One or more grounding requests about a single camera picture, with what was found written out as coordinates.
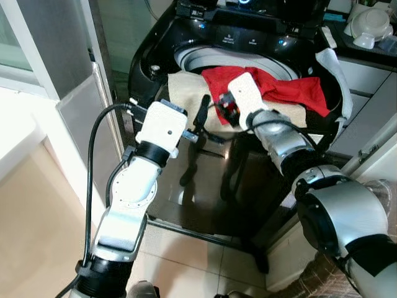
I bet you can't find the small white flat remote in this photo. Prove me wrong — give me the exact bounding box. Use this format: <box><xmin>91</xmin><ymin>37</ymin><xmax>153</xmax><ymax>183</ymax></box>
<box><xmin>321</xmin><ymin>26</ymin><xmax>337</xmax><ymax>49</ymax></box>

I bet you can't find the red garment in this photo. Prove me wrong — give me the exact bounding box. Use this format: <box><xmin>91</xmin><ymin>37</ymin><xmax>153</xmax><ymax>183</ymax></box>
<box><xmin>202</xmin><ymin>65</ymin><xmax>331</xmax><ymax>117</ymax></box>

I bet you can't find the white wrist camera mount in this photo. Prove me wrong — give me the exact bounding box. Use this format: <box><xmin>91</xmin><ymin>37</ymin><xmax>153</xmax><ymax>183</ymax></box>
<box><xmin>226</xmin><ymin>71</ymin><xmax>264</xmax><ymax>128</ymax></box>
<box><xmin>135</xmin><ymin>99</ymin><xmax>188</xmax><ymax>159</ymax></box>

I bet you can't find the clear plastic container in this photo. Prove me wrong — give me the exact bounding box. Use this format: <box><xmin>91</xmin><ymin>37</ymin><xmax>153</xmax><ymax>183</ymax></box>
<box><xmin>375</xmin><ymin>36</ymin><xmax>397</xmax><ymax>55</ymax></box>

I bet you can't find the white round bowl appliance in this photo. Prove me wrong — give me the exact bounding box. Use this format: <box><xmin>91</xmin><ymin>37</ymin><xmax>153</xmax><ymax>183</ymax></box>
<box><xmin>344</xmin><ymin>6</ymin><xmax>393</xmax><ymax>50</ymax></box>

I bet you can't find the grey robot left foot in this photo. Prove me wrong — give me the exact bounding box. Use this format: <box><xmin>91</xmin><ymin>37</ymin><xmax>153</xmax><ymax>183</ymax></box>
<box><xmin>127</xmin><ymin>281</ymin><xmax>159</xmax><ymax>298</ymax></box>

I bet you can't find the grey drawer cabinet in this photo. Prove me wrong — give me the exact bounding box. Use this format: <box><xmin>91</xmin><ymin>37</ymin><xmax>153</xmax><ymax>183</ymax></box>
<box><xmin>329</xmin><ymin>53</ymin><xmax>397</xmax><ymax>162</ymax></box>

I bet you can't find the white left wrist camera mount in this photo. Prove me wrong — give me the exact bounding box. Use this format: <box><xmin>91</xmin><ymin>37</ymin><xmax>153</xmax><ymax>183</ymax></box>
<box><xmin>135</xmin><ymin>99</ymin><xmax>188</xmax><ymax>159</ymax></box>

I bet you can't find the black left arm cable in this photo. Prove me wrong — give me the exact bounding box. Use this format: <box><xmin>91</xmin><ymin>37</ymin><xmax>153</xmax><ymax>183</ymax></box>
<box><xmin>56</xmin><ymin>102</ymin><xmax>146</xmax><ymax>298</ymax></box>

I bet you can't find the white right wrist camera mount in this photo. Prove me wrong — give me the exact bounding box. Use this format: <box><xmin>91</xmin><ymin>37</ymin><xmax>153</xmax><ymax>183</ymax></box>
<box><xmin>226</xmin><ymin>71</ymin><xmax>264</xmax><ymax>128</ymax></box>

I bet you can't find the black top-load washing machine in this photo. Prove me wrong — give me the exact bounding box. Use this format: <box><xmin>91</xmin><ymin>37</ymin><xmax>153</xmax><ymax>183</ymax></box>
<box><xmin>127</xmin><ymin>0</ymin><xmax>352</xmax><ymax>246</ymax></box>

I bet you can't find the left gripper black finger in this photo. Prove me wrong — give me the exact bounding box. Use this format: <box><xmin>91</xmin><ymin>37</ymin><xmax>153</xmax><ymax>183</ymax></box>
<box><xmin>194</xmin><ymin>94</ymin><xmax>212</xmax><ymax>134</ymax></box>

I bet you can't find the beige towel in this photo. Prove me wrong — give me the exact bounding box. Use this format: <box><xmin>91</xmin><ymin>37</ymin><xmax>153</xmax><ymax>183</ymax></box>
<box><xmin>167</xmin><ymin>70</ymin><xmax>308</xmax><ymax>134</ymax></box>

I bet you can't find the dark glass washer lid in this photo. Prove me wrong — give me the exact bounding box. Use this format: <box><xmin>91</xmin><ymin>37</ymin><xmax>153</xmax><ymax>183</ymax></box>
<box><xmin>176</xmin><ymin>0</ymin><xmax>332</xmax><ymax>25</ymax></box>

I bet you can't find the grey sliding door frame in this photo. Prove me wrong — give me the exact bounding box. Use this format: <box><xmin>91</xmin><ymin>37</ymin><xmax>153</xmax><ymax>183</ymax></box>
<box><xmin>0</xmin><ymin>0</ymin><xmax>125</xmax><ymax>184</ymax></box>

